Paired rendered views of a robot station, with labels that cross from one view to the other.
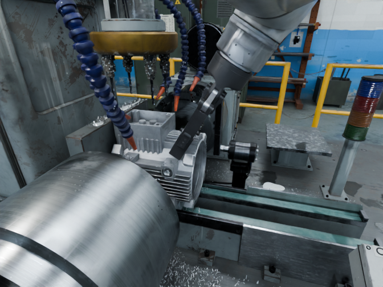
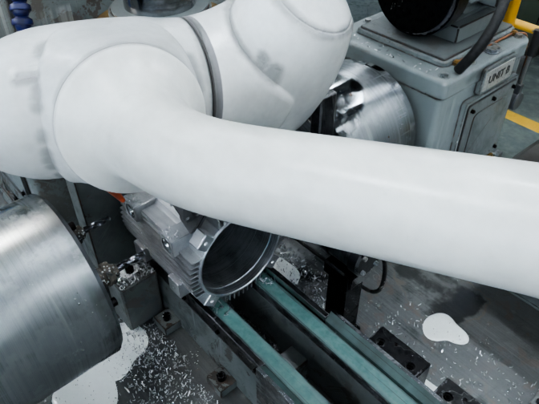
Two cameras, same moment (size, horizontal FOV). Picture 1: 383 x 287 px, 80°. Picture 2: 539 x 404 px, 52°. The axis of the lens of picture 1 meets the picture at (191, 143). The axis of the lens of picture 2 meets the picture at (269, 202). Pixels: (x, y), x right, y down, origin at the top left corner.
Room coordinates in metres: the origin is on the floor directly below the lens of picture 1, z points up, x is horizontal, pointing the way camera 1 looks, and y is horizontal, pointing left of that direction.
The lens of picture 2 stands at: (0.03, -0.37, 1.62)
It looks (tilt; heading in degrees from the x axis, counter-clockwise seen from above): 41 degrees down; 33
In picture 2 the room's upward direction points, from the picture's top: straight up
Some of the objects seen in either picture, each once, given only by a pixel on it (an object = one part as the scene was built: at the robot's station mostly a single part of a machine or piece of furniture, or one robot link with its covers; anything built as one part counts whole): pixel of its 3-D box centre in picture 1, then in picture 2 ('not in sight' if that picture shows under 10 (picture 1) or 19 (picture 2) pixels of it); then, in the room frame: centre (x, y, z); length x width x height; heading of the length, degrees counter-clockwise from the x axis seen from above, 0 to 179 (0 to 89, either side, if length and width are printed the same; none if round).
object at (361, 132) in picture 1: (355, 130); not in sight; (0.67, -0.52, 1.05); 0.06 x 0.06 x 0.04
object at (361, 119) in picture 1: (360, 117); not in sight; (0.67, -0.52, 1.10); 0.06 x 0.06 x 0.04
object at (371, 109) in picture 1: (365, 102); not in sight; (0.67, -0.52, 1.14); 0.06 x 0.06 x 0.04
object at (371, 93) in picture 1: (370, 87); not in sight; (0.67, -0.52, 1.19); 0.06 x 0.06 x 0.04
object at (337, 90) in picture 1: (333, 84); not in sight; (4.47, -2.74, 0.41); 0.52 x 0.47 x 0.82; 73
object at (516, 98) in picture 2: not in sight; (508, 70); (1.20, -0.22, 1.07); 0.08 x 0.07 x 0.20; 74
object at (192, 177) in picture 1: (163, 164); (203, 220); (0.52, 0.07, 1.02); 0.20 x 0.19 x 0.19; 74
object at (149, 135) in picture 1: (146, 130); not in sight; (0.53, 0.11, 1.11); 0.12 x 0.11 x 0.07; 74
